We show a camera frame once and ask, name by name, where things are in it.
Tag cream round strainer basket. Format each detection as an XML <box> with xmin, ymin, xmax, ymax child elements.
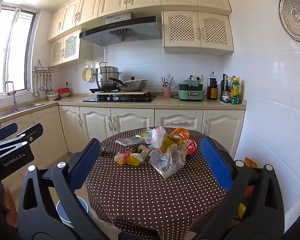
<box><xmin>81</xmin><ymin>65</ymin><xmax>95</xmax><ymax>82</ymax></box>

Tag small sauce bottle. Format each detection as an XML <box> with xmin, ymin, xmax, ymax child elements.
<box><xmin>227</xmin><ymin>76</ymin><xmax>234</xmax><ymax>103</ymax></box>

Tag steel wok with glass lid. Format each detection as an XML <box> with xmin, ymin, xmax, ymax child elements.
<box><xmin>109</xmin><ymin>76</ymin><xmax>148</xmax><ymax>92</ymax></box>

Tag sliding kitchen window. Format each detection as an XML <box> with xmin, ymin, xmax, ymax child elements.
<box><xmin>0</xmin><ymin>2</ymin><xmax>38</xmax><ymax>98</ymax></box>

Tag clear plastic snack bag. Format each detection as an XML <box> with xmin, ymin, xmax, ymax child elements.
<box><xmin>149</xmin><ymin>145</ymin><xmax>188</xmax><ymax>179</ymax></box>

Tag cream lattice door wall cabinet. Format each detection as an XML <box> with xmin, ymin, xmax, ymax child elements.
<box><xmin>161</xmin><ymin>10</ymin><xmax>234</xmax><ymax>55</ymax></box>
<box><xmin>51</xmin><ymin>29</ymin><xmax>81</xmax><ymax>67</ymax></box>

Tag red snack packet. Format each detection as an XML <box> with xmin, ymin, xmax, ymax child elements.
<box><xmin>184</xmin><ymin>139</ymin><xmax>198</xmax><ymax>155</ymax></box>

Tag beige kitchen countertop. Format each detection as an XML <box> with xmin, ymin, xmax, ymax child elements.
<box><xmin>0</xmin><ymin>95</ymin><xmax>247</xmax><ymax>128</ymax></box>

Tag orange snack packet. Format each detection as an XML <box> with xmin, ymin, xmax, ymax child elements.
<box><xmin>170</xmin><ymin>127</ymin><xmax>190</xmax><ymax>140</ymax></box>

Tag green electric cooker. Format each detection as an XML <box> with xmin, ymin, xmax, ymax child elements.
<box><xmin>177</xmin><ymin>80</ymin><xmax>205</xmax><ymax>102</ymax></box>

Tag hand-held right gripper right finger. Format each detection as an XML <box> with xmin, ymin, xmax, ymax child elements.
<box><xmin>195</xmin><ymin>137</ymin><xmax>285</xmax><ymax>240</ymax></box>

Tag large soy sauce bottle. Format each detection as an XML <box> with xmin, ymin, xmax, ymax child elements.
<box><xmin>206</xmin><ymin>71</ymin><xmax>218</xmax><ymax>100</ymax></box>

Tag black induction cooker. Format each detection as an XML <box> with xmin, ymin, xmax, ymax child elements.
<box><xmin>89</xmin><ymin>87</ymin><xmax>120</xmax><ymax>93</ymax></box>

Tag person's left hand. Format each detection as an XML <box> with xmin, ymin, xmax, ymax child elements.
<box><xmin>1</xmin><ymin>180</ymin><xmax>18</xmax><ymax>229</ymax></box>

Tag steel steamer pot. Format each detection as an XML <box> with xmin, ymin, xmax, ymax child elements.
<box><xmin>94</xmin><ymin>61</ymin><xmax>122</xmax><ymax>89</ymax></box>

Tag light blue plastic bin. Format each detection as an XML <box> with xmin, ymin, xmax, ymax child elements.
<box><xmin>55</xmin><ymin>196</ymin><xmax>90</xmax><ymax>224</ymax></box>

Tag green yellow label bottle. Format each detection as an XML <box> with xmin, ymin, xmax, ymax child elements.
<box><xmin>230</xmin><ymin>76</ymin><xmax>240</xmax><ymax>105</ymax></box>

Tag black gas stove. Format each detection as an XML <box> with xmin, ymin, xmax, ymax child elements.
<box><xmin>82</xmin><ymin>93</ymin><xmax>157</xmax><ymax>103</ymax></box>

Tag steel kitchen faucet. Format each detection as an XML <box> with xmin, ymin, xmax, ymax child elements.
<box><xmin>4</xmin><ymin>81</ymin><xmax>19</xmax><ymax>111</ymax></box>

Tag yellow green wrapper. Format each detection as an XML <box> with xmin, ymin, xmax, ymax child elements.
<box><xmin>160</xmin><ymin>133</ymin><xmax>188</xmax><ymax>153</ymax></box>

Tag red white small wrapper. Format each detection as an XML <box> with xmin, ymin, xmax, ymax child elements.
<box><xmin>130</xmin><ymin>145</ymin><xmax>150</xmax><ymax>155</ymax></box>

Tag grey range hood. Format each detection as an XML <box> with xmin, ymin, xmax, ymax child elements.
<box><xmin>79</xmin><ymin>12</ymin><xmax>163</xmax><ymax>47</ymax></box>

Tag round metal steamer plate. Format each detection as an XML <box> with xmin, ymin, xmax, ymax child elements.
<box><xmin>278</xmin><ymin>0</ymin><xmax>300</xmax><ymax>42</ymax></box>

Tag yellow red candy wrapper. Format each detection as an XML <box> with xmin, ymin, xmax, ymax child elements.
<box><xmin>114</xmin><ymin>151</ymin><xmax>150</xmax><ymax>166</ymax></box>

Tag cream lower kitchen cabinets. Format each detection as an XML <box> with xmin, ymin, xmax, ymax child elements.
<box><xmin>0</xmin><ymin>105</ymin><xmax>245</xmax><ymax>200</ymax></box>

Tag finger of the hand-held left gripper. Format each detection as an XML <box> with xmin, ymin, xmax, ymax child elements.
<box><xmin>0</xmin><ymin>122</ymin><xmax>19</xmax><ymax>143</ymax></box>
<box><xmin>0</xmin><ymin>123</ymin><xmax>44</xmax><ymax>147</ymax></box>

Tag light wooden board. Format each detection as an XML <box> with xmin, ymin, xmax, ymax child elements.
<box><xmin>95</xmin><ymin>90</ymin><xmax>147</xmax><ymax>96</ymax></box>

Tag steel kitchen sink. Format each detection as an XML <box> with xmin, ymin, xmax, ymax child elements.
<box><xmin>0</xmin><ymin>102</ymin><xmax>45</xmax><ymax>121</ymax></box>

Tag row of hanging steel utensils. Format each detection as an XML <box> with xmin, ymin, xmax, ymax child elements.
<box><xmin>32</xmin><ymin>72</ymin><xmax>54</xmax><ymax>97</ymax></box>

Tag orange printed bag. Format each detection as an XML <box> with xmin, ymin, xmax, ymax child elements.
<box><xmin>236</xmin><ymin>156</ymin><xmax>259</xmax><ymax>222</ymax></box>

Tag red plastic box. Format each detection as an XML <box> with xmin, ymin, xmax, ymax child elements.
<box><xmin>57</xmin><ymin>87</ymin><xmax>71</xmax><ymax>98</ymax></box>

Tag metal wall utensil rack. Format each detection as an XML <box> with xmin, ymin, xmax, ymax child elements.
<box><xmin>32</xmin><ymin>60</ymin><xmax>55</xmax><ymax>73</ymax></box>

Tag clear yellow print wrapper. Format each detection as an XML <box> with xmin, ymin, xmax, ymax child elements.
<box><xmin>115</xmin><ymin>129</ymin><xmax>153</xmax><ymax>146</ymax></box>

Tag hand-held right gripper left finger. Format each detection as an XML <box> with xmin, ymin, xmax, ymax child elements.
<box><xmin>18</xmin><ymin>138</ymin><xmax>110</xmax><ymax>240</ymax></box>

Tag dark glass sauce bottle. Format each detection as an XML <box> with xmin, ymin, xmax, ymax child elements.
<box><xmin>222</xmin><ymin>74</ymin><xmax>230</xmax><ymax>103</ymax></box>

